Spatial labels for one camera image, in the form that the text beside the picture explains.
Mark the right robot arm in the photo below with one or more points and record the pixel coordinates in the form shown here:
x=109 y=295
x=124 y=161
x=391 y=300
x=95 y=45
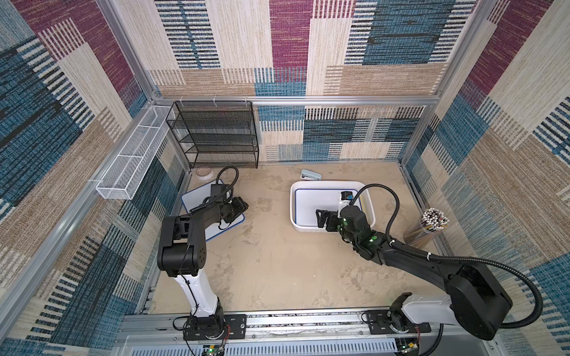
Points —
x=473 y=297

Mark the blue-framed whiteboard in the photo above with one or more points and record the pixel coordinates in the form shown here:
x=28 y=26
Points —
x=195 y=197
x=308 y=201

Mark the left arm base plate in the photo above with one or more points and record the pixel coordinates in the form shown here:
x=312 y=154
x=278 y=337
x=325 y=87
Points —
x=236 y=327

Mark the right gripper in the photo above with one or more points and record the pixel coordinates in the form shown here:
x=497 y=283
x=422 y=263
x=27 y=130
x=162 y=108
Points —
x=332 y=220

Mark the tape roll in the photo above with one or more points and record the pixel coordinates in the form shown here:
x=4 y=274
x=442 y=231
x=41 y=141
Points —
x=204 y=173

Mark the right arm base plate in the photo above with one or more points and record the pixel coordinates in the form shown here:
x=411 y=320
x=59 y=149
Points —
x=379 y=323

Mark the white plastic storage box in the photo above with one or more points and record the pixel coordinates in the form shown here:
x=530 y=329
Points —
x=354 y=186

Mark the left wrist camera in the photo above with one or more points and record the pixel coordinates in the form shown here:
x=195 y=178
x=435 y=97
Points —
x=218 y=192

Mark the black wire mesh shelf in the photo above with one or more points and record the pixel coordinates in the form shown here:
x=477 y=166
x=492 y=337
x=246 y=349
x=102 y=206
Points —
x=215 y=134

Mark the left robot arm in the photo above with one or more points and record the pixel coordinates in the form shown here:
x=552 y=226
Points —
x=182 y=255

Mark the aluminium front rail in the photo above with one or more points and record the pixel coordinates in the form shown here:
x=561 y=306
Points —
x=292 y=332

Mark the cup of pencils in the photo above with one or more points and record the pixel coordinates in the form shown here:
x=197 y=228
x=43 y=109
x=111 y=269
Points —
x=431 y=223

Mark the white wire mesh basket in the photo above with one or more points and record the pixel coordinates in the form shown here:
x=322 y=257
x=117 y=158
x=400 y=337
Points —
x=127 y=170

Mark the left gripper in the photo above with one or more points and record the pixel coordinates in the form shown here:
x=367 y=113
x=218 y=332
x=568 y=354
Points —
x=240 y=206

